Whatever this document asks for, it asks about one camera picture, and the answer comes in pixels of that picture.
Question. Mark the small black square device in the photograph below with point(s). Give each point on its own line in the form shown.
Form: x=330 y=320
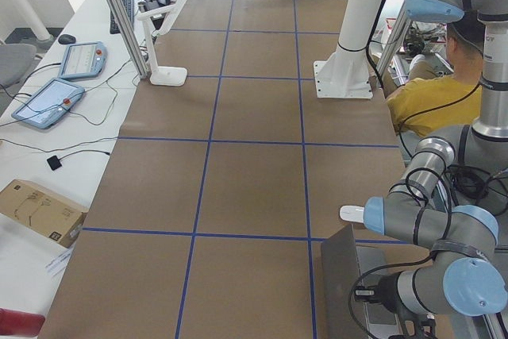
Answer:
x=54 y=162

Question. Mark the upper blue teach pendant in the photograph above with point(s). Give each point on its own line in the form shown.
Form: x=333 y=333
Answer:
x=83 y=61

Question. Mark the red object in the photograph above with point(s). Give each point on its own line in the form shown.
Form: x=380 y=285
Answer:
x=20 y=324

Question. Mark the black computer mouse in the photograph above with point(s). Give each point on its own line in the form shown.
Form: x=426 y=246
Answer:
x=66 y=39

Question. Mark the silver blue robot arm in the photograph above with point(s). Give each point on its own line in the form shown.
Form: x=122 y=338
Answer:
x=457 y=276

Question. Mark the aluminium frame post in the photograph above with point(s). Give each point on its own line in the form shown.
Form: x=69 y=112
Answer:
x=128 y=36

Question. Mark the person in yellow shirt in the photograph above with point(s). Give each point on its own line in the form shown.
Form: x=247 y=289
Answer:
x=426 y=102

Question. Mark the brown paper table cover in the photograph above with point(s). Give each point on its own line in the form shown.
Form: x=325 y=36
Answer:
x=210 y=214

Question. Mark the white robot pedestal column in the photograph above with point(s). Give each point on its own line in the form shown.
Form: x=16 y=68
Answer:
x=345 y=74

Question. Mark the white desk lamp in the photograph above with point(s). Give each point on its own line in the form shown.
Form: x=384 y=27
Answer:
x=162 y=75

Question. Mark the lower blue teach pendant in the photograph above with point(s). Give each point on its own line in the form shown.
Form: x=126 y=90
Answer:
x=49 y=104

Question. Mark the brown cardboard box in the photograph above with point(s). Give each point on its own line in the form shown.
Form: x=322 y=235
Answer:
x=46 y=212

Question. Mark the grey laptop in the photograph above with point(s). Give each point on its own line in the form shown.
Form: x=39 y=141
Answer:
x=343 y=261

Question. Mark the grey office chair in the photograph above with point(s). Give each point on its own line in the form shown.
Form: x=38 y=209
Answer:
x=16 y=59

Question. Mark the white computer mouse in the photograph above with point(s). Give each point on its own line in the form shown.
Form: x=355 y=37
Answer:
x=351 y=213

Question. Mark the blue teach pendant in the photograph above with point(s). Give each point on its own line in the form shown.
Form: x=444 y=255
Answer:
x=83 y=61
x=49 y=104

